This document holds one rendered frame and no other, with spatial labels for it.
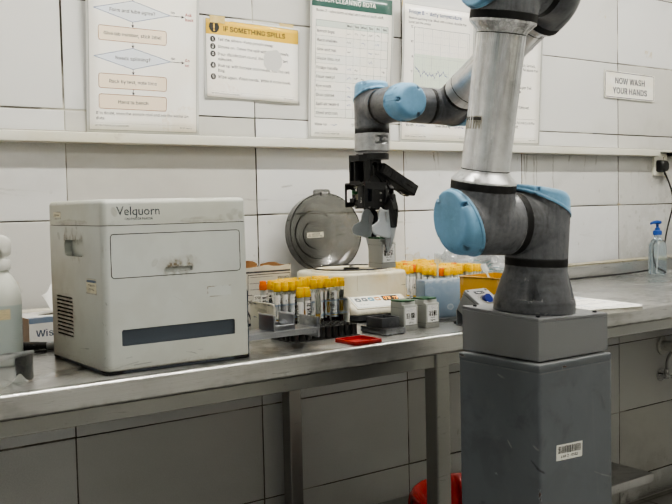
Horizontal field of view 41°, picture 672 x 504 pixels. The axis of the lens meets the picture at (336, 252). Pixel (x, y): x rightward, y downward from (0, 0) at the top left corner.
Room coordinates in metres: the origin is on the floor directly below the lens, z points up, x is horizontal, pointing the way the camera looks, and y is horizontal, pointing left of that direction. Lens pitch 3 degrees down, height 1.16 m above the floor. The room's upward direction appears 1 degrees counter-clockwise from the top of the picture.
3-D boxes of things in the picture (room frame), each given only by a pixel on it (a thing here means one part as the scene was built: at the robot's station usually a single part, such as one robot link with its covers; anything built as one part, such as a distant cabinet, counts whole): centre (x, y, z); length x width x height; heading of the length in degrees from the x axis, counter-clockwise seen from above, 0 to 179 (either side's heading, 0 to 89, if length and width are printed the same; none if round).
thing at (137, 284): (1.71, 0.35, 1.03); 0.31 x 0.27 x 0.30; 126
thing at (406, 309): (2.01, -0.15, 0.91); 0.05 x 0.04 x 0.07; 36
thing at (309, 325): (1.75, 0.14, 0.92); 0.21 x 0.07 x 0.05; 126
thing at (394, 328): (1.96, -0.10, 0.89); 0.09 x 0.05 x 0.04; 36
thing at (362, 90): (1.94, -0.08, 1.36); 0.09 x 0.08 x 0.11; 29
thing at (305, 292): (1.92, 0.05, 0.93); 0.17 x 0.09 x 0.11; 126
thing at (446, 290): (2.14, -0.24, 0.92); 0.10 x 0.07 x 0.10; 118
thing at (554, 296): (1.68, -0.37, 1.00); 0.15 x 0.15 x 0.10
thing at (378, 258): (1.96, -0.10, 1.05); 0.05 x 0.04 x 0.06; 36
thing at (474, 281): (2.22, -0.40, 0.93); 0.13 x 0.13 x 0.10; 41
